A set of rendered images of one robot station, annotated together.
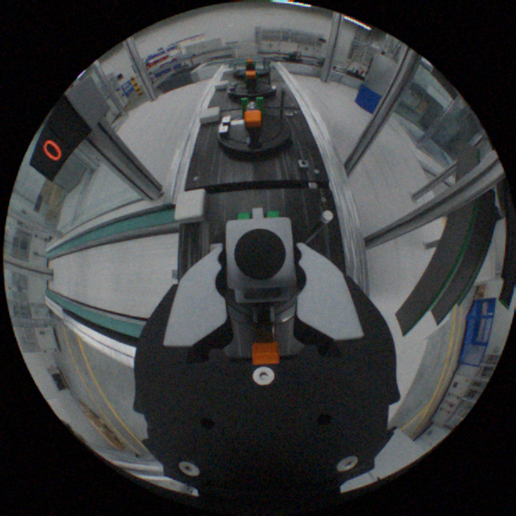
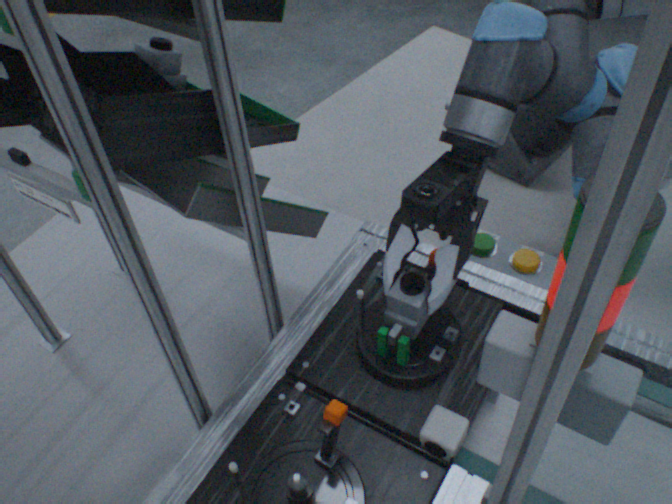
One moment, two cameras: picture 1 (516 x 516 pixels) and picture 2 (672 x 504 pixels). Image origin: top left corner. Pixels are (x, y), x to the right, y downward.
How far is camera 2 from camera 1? 71 cm
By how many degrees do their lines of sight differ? 50
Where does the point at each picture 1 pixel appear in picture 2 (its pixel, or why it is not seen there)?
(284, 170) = (317, 417)
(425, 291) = (296, 220)
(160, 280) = not seen: hidden behind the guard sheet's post
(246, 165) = (353, 449)
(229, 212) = (406, 402)
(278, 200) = (352, 387)
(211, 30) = not seen: outside the picture
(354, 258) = (314, 310)
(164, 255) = not seen: hidden behind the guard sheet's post
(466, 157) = (205, 205)
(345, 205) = (277, 356)
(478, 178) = (248, 192)
